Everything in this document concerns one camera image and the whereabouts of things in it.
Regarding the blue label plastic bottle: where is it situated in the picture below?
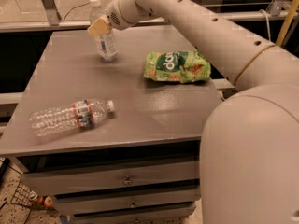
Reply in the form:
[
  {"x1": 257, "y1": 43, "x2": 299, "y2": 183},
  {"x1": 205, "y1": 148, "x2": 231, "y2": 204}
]
[{"x1": 89, "y1": 0, "x2": 117, "y2": 62}]

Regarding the black wire basket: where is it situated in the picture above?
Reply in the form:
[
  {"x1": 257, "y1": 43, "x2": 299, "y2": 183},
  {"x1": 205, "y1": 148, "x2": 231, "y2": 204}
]
[{"x1": 10, "y1": 182, "x2": 38, "y2": 208}]

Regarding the middle drawer metal knob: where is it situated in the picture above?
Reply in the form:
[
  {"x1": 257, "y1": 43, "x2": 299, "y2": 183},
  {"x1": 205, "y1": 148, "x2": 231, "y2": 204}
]
[{"x1": 130, "y1": 202, "x2": 137, "y2": 209}]

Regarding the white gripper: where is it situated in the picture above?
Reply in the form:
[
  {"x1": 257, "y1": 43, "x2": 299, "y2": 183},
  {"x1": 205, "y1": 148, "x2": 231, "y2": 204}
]
[{"x1": 88, "y1": 0, "x2": 156, "y2": 36}]

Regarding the top drawer metal knob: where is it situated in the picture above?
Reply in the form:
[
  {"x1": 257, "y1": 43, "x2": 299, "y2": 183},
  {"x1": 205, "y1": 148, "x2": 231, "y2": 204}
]
[{"x1": 123, "y1": 176, "x2": 133, "y2": 186}]

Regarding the drawer metal knob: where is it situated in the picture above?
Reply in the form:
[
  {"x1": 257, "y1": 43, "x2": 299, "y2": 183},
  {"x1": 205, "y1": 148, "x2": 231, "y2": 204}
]
[
  {"x1": 130, "y1": 202, "x2": 137, "y2": 209},
  {"x1": 123, "y1": 176, "x2": 133, "y2": 186}
]

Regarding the green snack bag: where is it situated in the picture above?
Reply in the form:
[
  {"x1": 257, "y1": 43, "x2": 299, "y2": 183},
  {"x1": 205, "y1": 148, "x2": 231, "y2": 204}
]
[{"x1": 143, "y1": 51, "x2": 211, "y2": 84}]

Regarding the clear empty water bottle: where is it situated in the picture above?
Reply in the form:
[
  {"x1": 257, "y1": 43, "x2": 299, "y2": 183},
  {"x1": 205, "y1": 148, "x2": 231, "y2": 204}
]
[{"x1": 29, "y1": 98, "x2": 115, "y2": 136}]

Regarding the metal window railing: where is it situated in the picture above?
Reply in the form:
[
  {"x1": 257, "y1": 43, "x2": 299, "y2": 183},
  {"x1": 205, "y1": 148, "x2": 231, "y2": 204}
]
[{"x1": 0, "y1": 0, "x2": 292, "y2": 31}]

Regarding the white cable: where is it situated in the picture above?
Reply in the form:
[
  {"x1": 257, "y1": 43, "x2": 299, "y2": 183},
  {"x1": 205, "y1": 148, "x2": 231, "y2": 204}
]
[{"x1": 259, "y1": 8, "x2": 271, "y2": 42}]

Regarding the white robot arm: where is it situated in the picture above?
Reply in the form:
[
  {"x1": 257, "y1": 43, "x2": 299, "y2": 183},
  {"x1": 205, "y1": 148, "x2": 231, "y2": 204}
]
[{"x1": 106, "y1": 0, "x2": 299, "y2": 224}]

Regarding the grey drawer cabinet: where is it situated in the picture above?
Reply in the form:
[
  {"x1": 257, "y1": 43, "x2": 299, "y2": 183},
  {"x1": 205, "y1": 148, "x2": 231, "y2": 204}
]
[{"x1": 0, "y1": 26, "x2": 221, "y2": 224}]

